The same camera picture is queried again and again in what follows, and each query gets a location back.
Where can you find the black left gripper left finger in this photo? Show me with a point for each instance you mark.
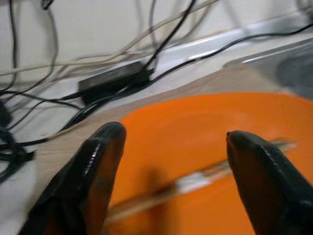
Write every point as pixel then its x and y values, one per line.
pixel 80 176

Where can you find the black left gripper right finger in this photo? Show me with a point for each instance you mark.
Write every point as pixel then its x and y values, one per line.
pixel 269 191

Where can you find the wooden chopstick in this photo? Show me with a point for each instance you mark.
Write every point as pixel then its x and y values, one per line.
pixel 146 206
pixel 151 197

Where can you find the black power adapter brick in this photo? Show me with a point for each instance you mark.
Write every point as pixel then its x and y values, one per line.
pixel 112 80

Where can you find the orange plastic bowl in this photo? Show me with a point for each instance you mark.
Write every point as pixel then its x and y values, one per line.
pixel 183 137

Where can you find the stainless steel sink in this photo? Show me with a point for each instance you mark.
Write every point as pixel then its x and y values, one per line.
pixel 293 73

